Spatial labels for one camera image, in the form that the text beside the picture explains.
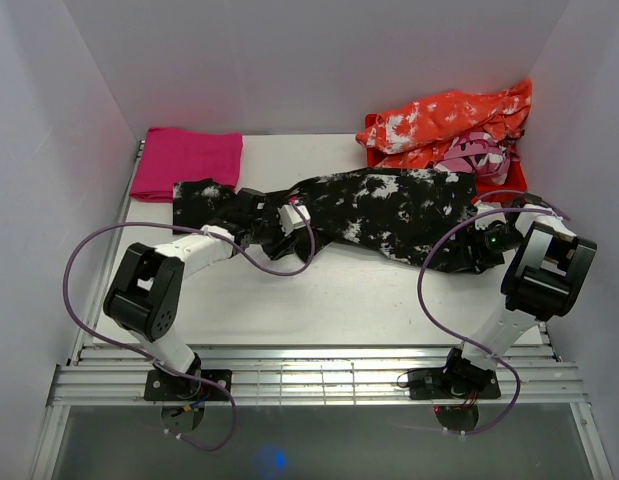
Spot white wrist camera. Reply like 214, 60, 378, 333
474, 201, 506, 231
278, 197, 311, 236

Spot orange white tie-dye trousers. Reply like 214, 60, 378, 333
355, 78, 533, 169

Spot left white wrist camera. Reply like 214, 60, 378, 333
278, 197, 311, 236

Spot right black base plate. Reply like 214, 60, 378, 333
407, 367, 501, 400

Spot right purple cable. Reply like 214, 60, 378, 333
388, 189, 573, 437

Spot purple cable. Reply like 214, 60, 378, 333
388, 189, 573, 437
62, 202, 318, 452

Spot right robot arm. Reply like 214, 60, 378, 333
440, 193, 597, 398

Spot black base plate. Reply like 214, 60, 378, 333
407, 367, 501, 400
143, 369, 233, 402

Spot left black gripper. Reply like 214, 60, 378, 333
248, 206, 299, 262

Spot pink camouflage trousers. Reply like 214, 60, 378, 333
433, 131, 520, 186

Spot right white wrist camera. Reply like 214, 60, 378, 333
474, 201, 506, 231

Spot black white tie-dye trousers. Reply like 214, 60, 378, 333
173, 168, 477, 273

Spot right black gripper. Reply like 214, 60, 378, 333
448, 224, 524, 272

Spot red plastic bin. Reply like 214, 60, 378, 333
364, 113, 527, 203

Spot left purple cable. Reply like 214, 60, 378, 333
62, 202, 318, 452

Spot aluminium rail frame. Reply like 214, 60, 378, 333
48, 345, 589, 406

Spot folded magenta trousers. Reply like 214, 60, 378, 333
129, 127, 243, 203

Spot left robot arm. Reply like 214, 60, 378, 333
103, 189, 315, 400

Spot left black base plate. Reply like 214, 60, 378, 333
143, 369, 233, 402

